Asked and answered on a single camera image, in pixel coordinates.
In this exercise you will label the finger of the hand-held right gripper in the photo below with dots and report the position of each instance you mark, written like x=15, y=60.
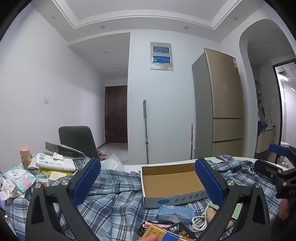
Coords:
x=266, y=167
x=278, y=149

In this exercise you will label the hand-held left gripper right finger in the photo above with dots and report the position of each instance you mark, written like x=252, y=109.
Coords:
x=209, y=180

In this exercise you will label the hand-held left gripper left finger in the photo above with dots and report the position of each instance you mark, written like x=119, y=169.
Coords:
x=85, y=180

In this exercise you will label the cardboard box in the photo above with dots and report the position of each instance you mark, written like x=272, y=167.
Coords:
x=171, y=183

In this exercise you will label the blue tissue pack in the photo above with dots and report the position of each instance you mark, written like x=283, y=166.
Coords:
x=175, y=213

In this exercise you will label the person's right hand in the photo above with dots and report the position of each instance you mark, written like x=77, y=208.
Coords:
x=285, y=208

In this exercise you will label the beige vanity cabinet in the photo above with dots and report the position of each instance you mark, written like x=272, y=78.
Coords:
x=266, y=139

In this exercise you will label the yellow sticky notes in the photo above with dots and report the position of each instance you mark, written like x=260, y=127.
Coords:
x=56, y=175

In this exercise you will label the red slipper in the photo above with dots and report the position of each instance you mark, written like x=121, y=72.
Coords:
x=101, y=154

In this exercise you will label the white tissue box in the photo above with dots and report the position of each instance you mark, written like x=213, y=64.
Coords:
x=57, y=163

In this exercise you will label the clear plastic bag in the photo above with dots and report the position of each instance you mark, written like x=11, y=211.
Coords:
x=113, y=162

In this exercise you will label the grey bag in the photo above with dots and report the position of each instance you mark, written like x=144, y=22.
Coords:
x=62, y=149

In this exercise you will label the blue plaid cloth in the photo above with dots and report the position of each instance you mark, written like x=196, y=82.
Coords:
x=120, y=204

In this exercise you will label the pale green card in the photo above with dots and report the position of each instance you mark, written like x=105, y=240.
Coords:
x=237, y=212

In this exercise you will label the dark grey chair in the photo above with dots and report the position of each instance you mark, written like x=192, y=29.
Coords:
x=76, y=136

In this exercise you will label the black green packet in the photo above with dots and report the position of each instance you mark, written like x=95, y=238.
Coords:
x=179, y=228

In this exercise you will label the pastel wet wipes pack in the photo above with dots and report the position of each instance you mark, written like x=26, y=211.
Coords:
x=20, y=178

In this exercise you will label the yellow flat box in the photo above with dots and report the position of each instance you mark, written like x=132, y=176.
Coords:
x=166, y=235

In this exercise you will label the dark brown door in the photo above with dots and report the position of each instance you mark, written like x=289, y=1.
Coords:
x=116, y=115

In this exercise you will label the gold refrigerator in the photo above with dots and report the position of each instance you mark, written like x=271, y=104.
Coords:
x=222, y=104

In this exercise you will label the crumpled white tissue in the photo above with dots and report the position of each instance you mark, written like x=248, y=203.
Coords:
x=5, y=187

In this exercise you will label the grey electrical panel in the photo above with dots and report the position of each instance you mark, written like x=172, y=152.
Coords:
x=161, y=56

